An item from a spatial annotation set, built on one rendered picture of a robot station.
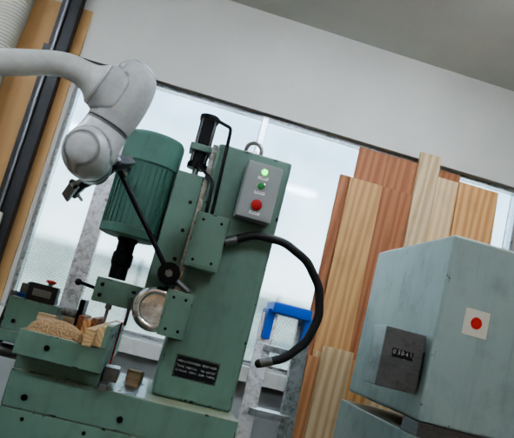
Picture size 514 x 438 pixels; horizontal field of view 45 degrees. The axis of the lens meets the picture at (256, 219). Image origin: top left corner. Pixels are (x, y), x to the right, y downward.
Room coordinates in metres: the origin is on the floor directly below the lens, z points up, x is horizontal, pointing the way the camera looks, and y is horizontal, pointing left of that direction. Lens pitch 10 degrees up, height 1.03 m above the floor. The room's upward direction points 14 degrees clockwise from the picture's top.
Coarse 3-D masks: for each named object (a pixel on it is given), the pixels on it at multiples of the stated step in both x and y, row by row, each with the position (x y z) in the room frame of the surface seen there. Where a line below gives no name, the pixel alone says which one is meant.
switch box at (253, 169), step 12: (252, 168) 1.67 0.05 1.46; (264, 168) 1.67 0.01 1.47; (276, 168) 1.68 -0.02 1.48; (252, 180) 1.67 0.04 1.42; (276, 180) 1.68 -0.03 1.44; (240, 192) 1.68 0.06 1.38; (252, 192) 1.67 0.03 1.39; (264, 192) 1.67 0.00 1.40; (276, 192) 1.68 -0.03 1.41; (240, 204) 1.67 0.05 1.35; (264, 204) 1.68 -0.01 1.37; (240, 216) 1.69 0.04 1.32; (252, 216) 1.67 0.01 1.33; (264, 216) 1.68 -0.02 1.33
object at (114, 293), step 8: (104, 280) 1.77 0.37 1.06; (112, 280) 1.77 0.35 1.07; (96, 288) 1.77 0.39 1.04; (104, 288) 1.77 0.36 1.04; (112, 288) 1.77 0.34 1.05; (120, 288) 1.77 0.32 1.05; (128, 288) 1.78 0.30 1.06; (136, 288) 1.78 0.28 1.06; (96, 296) 1.77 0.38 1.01; (104, 296) 1.77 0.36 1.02; (112, 296) 1.77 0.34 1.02; (120, 296) 1.78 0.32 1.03; (128, 296) 1.78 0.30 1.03; (112, 304) 1.77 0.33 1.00; (120, 304) 1.78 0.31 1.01; (128, 304) 1.78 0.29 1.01
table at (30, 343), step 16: (0, 336) 1.72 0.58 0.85; (16, 336) 1.72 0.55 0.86; (32, 336) 1.52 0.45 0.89; (48, 336) 1.52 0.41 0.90; (16, 352) 1.52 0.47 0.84; (32, 352) 1.52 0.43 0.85; (48, 352) 1.53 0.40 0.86; (64, 352) 1.53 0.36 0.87; (80, 352) 1.53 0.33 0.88; (96, 352) 1.54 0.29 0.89; (80, 368) 1.54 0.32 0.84; (96, 368) 1.54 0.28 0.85
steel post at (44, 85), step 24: (72, 0) 2.95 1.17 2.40; (72, 24) 2.95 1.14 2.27; (48, 48) 2.94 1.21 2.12; (48, 96) 2.95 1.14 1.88; (24, 120) 2.94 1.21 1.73; (24, 144) 2.95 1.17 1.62; (24, 168) 2.95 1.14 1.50; (0, 192) 2.94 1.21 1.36; (0, 216) 2.92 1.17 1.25; (0, 240) 2.95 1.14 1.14
